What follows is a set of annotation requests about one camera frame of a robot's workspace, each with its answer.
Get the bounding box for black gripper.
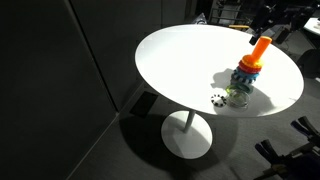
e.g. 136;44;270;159
249;3;294;46

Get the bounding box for transparent plastic ring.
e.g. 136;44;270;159
226;88;251;110

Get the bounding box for yellow bar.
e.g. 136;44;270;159
228;24;251;30

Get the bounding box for small white round table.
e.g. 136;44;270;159
303;17;320;36

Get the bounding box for metal rack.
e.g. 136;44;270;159
209;0;243;26

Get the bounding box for grey white folded object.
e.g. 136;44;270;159
192;12;208;25

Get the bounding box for black spring clamp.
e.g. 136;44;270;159
290;115;320;148
254;139;291;166

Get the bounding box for black clamp stand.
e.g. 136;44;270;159
263;143;320;180

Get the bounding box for black floor plate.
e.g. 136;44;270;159
129;91;159;118

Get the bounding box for dark partition panel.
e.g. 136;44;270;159
0;0;118;180
69;0;163;112

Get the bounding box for orange stacking post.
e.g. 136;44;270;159
249;35;273;66

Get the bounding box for yellow orange toothed ring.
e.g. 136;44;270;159
241;54;264;70

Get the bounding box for red toothed ring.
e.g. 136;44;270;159
238;60;263;75

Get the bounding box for blue toothed ring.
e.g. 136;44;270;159
234;66;260;81

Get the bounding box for large black white ring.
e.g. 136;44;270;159
230;70;256;87

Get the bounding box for small black white ring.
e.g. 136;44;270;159
210;94;228;108

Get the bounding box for white table pedestal base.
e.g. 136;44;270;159
160;109;213;160

